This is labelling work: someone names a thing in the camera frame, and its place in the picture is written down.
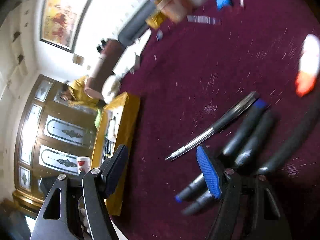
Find wooden glass doors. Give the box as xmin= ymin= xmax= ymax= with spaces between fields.
xmin=12 ymin=74 xmax=101 ymax=210

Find clear ballpoint pen black grip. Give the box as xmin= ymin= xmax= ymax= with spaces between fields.
xmin=165 ymin=91 xmax=260 ymax=162

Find white charger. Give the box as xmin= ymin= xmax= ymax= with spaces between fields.
xmin=129 ymin=52 xmax=142 ymax=75

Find white bottle red label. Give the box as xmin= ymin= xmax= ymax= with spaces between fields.
xmin=76 ymin=156 xmax=91 ymax=175

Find blue battery pack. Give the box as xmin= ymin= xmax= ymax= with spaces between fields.
xmin=215 ymin=0 xmax=233 ymax=11

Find white bottle orange cap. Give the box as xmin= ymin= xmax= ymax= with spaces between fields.
xmin=294 ymin=34 xmax=320 ymax=97

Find brown sofa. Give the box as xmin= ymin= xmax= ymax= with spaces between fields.
xmin=84 ymin=39 xmax=125 ymax=98

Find bagged white buns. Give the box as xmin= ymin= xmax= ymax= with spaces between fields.
xmin=102 ymin=75 xmax=122 ymax=105

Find orange contents jar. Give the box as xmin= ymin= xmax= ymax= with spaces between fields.
xmin=159 ymin=0 xmax=191 ymax=23

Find white papers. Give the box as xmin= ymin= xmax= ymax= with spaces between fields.
xmin=112 ymin=29 xmax=152 ymax=73

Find black art marker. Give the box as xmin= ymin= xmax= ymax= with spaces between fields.
xmin=182 ymin=110 xmax=275 ymax=216

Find yellow tape roll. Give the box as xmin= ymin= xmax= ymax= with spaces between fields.
xmin=145 ymin=12 xmax=166 ymax=30

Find framed painting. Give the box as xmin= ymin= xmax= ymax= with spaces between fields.
xmin=40 ymin=0 xmax=105 ymax=53

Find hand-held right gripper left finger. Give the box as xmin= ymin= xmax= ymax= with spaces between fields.
xmin=30 ymin=144 xmax=129 ymax=240

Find black marker blue caps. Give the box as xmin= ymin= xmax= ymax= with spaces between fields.
xmin=174 ymin=99 xmax=268 ymax=203

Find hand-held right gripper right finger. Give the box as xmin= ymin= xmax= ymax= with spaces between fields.
xmin=196 ymin=144 xmax=293 ymax=240

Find black marker olive cap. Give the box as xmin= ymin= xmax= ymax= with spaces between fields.
xmin=257 ymin=100 xmax=320 ymax=176

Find blue clear pen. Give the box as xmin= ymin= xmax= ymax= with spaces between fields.
xmin=186 ymin=15 xmax=222 ymax=26

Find yellow taped white tray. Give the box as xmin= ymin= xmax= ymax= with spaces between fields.
xmin=90 ymin=92 xmax=141 ymax=217

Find black leather sofa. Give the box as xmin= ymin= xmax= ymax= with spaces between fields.
xmin=117 ymin=2 xmax=161 ymax=47

